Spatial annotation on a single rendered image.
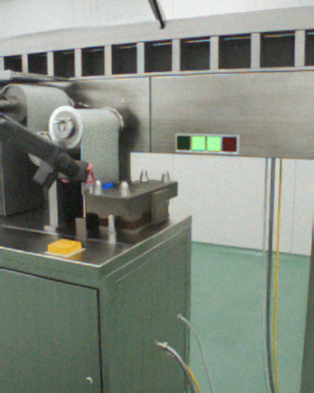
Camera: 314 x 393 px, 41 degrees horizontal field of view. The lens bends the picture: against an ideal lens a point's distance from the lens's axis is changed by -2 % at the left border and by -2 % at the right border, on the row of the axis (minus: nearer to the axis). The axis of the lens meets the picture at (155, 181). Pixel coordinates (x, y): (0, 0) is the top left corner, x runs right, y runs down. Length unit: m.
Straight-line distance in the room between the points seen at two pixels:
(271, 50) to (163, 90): 0.43
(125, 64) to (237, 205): 2.49
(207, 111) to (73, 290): 0.80
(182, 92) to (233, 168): 2.44
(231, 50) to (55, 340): 1.17
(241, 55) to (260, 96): 0.20
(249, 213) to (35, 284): 2.95
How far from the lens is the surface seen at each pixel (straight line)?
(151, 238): 1.39
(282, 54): 1.62
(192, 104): 1.62
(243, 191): 4.02
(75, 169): 1.39
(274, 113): 1.53
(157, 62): 1.78
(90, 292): 1.22
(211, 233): 4.20
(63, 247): 1.23
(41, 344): 1.43
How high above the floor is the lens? 1.29
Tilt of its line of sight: 9 degrees down
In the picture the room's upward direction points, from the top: straight up
